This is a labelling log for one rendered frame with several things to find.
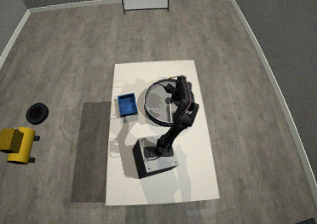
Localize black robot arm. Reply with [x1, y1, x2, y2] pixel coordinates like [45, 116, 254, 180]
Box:
[144, 76, 199, 158]

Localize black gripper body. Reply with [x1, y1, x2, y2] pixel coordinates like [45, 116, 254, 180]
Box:
[170, 96, 182, 106]

